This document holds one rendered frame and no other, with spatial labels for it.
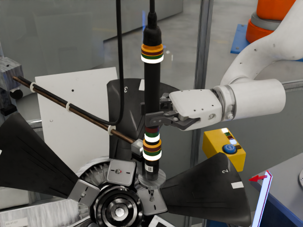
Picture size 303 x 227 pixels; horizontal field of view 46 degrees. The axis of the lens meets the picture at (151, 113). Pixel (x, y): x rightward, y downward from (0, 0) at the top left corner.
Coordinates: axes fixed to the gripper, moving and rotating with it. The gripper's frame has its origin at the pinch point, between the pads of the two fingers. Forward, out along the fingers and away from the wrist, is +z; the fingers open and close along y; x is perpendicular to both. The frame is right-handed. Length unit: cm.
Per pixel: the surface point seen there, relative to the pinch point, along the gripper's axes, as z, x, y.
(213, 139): -33, -38, 31
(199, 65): -42, -28, 70
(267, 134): -87, -75, 70
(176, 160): -34, -83, 70
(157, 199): -2.0, -27.9, -0.2
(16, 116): 29.8, -4.0, 12.3
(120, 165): 6.4, -20.2, 6.9
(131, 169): 4.0, -19.1, 3.6
